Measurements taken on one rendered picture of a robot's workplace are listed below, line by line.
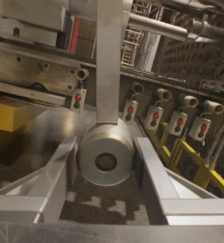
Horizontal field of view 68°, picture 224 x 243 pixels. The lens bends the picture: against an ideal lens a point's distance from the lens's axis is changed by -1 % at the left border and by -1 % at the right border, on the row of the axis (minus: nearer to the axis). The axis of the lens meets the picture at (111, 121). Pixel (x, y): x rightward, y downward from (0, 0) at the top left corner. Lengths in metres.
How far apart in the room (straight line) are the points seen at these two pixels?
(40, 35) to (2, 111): 0.59
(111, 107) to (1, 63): 1.28
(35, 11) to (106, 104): 1.15
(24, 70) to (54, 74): 0.20
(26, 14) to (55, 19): 0.18
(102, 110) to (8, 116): 1.02
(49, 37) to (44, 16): 0.17
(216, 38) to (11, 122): 1.50
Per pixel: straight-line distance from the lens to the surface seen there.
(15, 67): 1.35
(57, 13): 1.23
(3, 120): 1.17
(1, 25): 1.52
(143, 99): 1.20
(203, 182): 1.60
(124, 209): 1.40
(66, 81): 1.23
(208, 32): 1.52
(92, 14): 1.37
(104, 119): 0.16
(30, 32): 1.42
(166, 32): 1.43
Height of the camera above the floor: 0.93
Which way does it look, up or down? 17 degrees down
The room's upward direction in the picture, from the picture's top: 14 degrees clockwise
